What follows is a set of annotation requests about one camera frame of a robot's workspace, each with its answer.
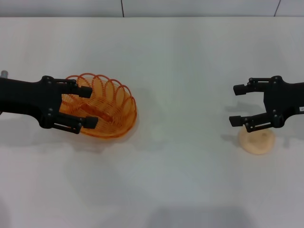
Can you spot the round beige bread bun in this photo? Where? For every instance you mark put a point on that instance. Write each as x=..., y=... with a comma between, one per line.
x=257, y=143

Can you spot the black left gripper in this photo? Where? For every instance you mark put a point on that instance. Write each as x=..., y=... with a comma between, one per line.
x=23, y=95

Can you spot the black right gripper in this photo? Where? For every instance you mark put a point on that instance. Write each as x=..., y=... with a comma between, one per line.
x=280, y=102

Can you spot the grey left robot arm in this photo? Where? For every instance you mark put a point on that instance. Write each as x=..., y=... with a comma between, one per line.
x=3, y=74

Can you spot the orange woven plastic basket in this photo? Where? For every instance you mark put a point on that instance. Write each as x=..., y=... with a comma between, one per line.
x=114, y=107

